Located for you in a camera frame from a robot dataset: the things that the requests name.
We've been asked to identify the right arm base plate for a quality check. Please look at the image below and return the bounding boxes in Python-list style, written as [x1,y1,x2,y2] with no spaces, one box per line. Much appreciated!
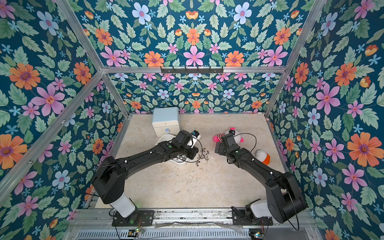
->
[231,199,273,227]

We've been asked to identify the pink white striped plush toy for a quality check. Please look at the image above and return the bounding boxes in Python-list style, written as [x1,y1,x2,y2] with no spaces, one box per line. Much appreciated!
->
[213,127,244,144]

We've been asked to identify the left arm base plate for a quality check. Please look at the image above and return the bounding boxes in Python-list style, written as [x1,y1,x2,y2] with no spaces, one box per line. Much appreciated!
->
[112,210,155,227]

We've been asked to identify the pale blue drawer box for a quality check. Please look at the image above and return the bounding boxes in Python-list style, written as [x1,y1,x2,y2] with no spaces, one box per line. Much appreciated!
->
[152,107,181,137]

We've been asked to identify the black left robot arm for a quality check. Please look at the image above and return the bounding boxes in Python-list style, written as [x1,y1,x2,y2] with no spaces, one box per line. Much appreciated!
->
[92,130,200,219]

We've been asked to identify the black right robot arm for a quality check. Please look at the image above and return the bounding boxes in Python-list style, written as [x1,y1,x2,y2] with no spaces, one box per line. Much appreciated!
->
[215,133,308,224]

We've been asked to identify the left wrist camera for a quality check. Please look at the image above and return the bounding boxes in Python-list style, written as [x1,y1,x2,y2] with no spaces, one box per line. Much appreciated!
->
[191,130,201,140]

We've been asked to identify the black hook rail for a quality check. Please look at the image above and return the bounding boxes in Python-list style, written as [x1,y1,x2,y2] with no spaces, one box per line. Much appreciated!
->
[160,67,224,75]

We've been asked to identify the white storage tray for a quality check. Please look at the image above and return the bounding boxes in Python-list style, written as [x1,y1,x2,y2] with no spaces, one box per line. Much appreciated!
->
[155,134,188,166]

